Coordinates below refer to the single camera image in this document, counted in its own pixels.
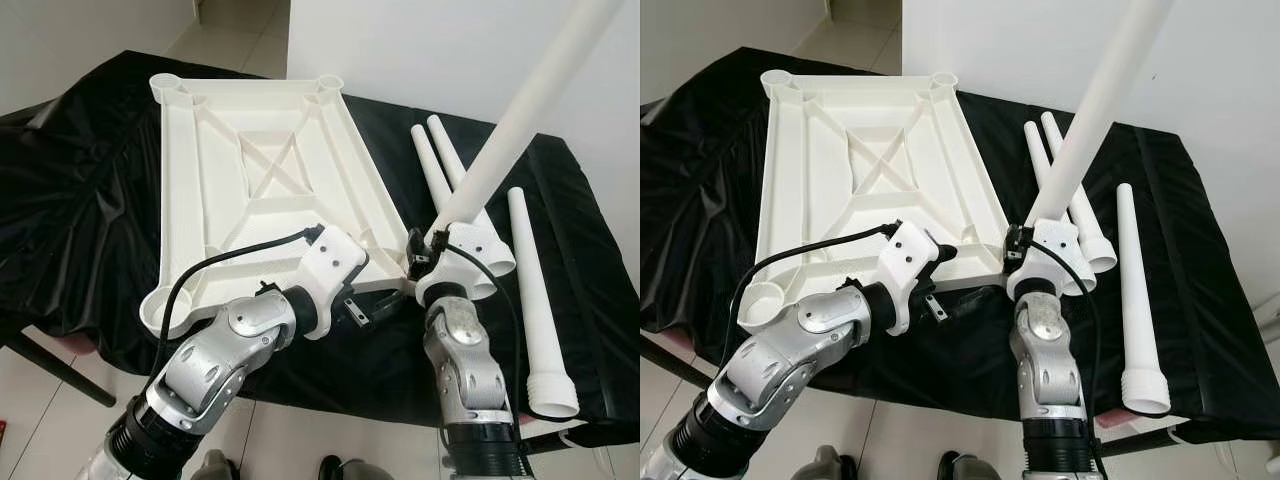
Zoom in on grey right robot foot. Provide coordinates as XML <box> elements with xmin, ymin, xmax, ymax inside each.
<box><xmin>935</xmin><ymin>450</ymin><xmax>1007</xmax><ymax>480</ymax></box>
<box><xmin>320</xmin><ymin>455</ymin><xmax>397</xmax><ymax>480</ymax></box>

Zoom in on black metal table leg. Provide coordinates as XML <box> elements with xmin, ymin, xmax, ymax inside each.
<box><xmin>0</xmin><ymin>325</ymin><xmax>118</xmax><ymax>409</ymax></box>
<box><xmin>640</xmin><ymin>330</ymin><xmax>713</xmax><ymax>386</ymax></box>

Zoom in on white plastic table leg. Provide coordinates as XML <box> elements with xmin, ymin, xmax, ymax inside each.
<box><xmin>506</xmin><ymin>186</ymin><xmax>581</xmax><ymax>419</ymax></box>
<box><xmin>1022</xmin><ymin>120</ymin><xmax>1098</xmax><ymax>298</ymax></box>
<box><xmin>411</xmin><ymin>125</ymin><xmax>498</xmax><ymax>301</ymax></box>
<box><xmin>1025</xmin><ymin>0</ymin><xmax>1176</xmax><ymax>229</ymax></box>
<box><xmin>1040</xmin><ymin>110</ymin><xmax>1119</xmax><ymax>276</ymax></box>
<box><xmin>432</xmin><ymin>0</ymin><xmax>626</xmax><ymax>236</ymax></box>
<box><xmin>1116</xmin><ymin>182</ymin><xmax>1173</xmax><ymax>417</ymax></box>
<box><xmin>427</xmin><ymin>114</ymin><xmax>517</xmax><ymax>278</ymax></box>

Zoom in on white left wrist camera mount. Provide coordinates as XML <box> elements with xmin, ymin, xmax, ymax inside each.
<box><xmin>293</xmin><ymin>224</ymin><xmax>369</xmax><ymax>341</ymax></box>
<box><xmin>880</xmin><ymin>220</ymin><xmax>946</xmax><ymax>336</ymax></box>

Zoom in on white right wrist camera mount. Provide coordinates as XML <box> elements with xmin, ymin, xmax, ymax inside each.
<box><xmin>1005</xmin><ymin>220</ymin><xmax>1096</xmax><ymax>301</ymax></box>
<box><xmin>413</xmin><ymin>222</ymin><xmax>501</xmax><ymax>306</ymax></box>

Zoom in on grey robot foot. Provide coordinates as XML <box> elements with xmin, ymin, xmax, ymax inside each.
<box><xmin>935</xmin><ymin>450</ymin><xmax>1007</xmax><ymax>480</ymax></box>
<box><xmin>190</xmin><ymin>450</ymin><xmax>237</xmax><ymax>480</ymax></box>
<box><xmin>790</xmin><ymin>445</ymin><xmax>857</xmax><ymax>480</ymax></box>
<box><xmin>320</xmin><ymin>455</ymin><xmax>397</xmax><ymax>480</ymax></box>

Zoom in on black table cloth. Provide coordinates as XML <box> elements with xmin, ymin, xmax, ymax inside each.
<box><xmin>640</xmin><ymin>45</ymin><xmax>1276</xmax><ymax>446</ymax></box>
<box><xmin>0</xmin><ymin>50</ymin><xmax>641</xmax><ymax>448</ymax></box>

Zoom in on grey left robot foot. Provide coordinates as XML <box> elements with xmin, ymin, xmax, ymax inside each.
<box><xmin>790</xmin><ymin>445</ymin><xmax>857</xmax><ymax>480</ymax></box>
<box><xmin>190</xmin><ymin>450</ymin><xmax>237</xmax><ymax>480</ymax></box>

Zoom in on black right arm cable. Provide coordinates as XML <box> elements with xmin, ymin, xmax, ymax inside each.
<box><xmin>436</xmin><ymin>240</ymin><xmax>529</xmax><ymax>480</ymax></box>
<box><xmin>1035</xmin><ymin>238</ymin><xmax>1109</xmax><ymax>480</ymax></box>

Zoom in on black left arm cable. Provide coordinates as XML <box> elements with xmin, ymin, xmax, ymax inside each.
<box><xmin>716</xmin><ymin>222</ymin><xmax>904</xmax><ymax>386</ymax></box>
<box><xmin>145</xmin><ymin>226</ymin><xmax>326</xmax><ymax>393</ymax></box>

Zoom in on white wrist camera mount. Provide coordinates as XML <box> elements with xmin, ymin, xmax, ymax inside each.
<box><xmin>413</xmin><ymin>222</ymin><xmax>501</xmax><ymax>306</ymax></box>
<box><xmin>880</xmin><ymin>220</ymin><xmax>946</xmax><ymax>336</ymax></box>
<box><xmin>1005</xmin><ymin>220</ymin><xmax>1096</xmax><ymax>301</ymax></box>
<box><xmin>293</xmin><ymin>224</ymin><xmax>369</xmax><ymax>341</ymax></box>

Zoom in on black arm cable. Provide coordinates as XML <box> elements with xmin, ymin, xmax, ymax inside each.
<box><xmin>145</xmin><ymin>226</ymin><xmax>326</xmax><ymax>393</ymax></box>
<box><xmin>1035</xmin><ymin>238</ymin><xmax>1109</xmax><ymax>480</ymax></box>
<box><xmin>716</xmin><ymin>222</ymin><xmax>904</xmax><ymax>386</ymax></box>
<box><xmin>436</xmin><ymin>240</ymin><xmax>529</xmax><ymax>480</ymax></box>

